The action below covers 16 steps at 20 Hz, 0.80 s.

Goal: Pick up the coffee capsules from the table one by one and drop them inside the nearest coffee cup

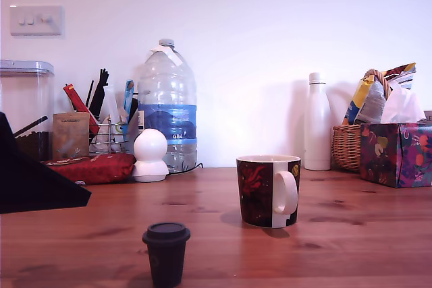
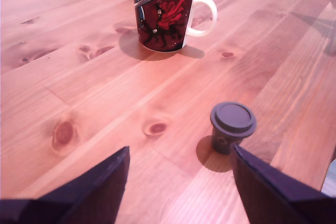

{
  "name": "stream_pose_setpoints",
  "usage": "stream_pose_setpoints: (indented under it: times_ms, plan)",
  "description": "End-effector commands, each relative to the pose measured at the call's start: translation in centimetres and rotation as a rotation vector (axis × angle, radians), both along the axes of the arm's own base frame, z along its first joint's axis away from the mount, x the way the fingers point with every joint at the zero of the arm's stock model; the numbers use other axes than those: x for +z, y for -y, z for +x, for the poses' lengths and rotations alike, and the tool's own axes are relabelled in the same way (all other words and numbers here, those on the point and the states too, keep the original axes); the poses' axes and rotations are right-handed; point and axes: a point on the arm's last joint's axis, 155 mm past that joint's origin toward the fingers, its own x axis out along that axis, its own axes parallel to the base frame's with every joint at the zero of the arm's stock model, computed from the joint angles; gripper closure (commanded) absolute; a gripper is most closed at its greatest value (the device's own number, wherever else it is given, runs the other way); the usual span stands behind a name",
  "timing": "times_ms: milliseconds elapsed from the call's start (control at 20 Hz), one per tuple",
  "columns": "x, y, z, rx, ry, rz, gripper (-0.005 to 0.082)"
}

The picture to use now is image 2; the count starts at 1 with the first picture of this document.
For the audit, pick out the black coffee capsule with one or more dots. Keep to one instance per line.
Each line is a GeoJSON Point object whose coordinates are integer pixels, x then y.
{"type": "Point", "coordinates": [232, 119]}

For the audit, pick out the dark red printed mug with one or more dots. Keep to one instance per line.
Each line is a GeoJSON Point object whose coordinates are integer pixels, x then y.
{"type": "Point", "coordinates": [162, 19]}

